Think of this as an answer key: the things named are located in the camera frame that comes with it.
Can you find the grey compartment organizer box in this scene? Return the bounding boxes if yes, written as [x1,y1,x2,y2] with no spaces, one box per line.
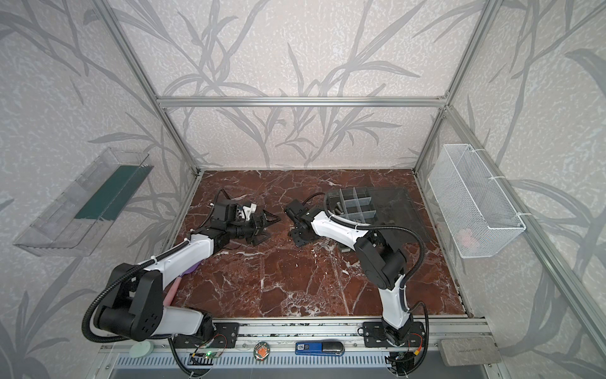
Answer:
[324,186,379,230]

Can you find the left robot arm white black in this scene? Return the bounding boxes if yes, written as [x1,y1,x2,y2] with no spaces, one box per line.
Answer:
[81,200,281,344]

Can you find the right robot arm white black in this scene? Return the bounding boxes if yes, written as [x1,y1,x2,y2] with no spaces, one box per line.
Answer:
[284,200,427,338]

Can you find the pink purple spatula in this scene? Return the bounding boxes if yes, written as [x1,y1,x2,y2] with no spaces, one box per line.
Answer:
[163,262,200,306]

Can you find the blue black usb device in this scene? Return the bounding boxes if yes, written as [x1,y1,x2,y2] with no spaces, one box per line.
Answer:
[294,340,345,356]

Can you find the round orange button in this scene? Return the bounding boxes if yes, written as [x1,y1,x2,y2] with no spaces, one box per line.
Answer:
[253,341,271,362]

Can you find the white round disc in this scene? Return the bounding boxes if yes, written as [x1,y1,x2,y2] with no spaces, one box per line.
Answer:
[129,340,154,359]

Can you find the pink object in basket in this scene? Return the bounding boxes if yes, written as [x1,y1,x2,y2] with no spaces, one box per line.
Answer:
[457,228,479,250]

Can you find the grey rectangular pad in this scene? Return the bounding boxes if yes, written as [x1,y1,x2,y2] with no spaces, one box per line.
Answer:
[438,336,501,366]

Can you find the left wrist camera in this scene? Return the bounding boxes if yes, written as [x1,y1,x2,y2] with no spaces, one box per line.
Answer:
[237,203,257,221]

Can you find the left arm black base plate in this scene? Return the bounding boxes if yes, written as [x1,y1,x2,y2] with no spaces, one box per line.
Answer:
[174,322,240,349]

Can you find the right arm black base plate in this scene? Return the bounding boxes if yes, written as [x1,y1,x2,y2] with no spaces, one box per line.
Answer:
[361,322,426,349]

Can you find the clear plastic wall bin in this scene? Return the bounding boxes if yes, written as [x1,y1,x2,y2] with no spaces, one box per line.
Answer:
[14,148,154,257]

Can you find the white wire mesh basket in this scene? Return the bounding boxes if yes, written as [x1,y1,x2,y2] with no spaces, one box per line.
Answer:
[429,144,526,259]

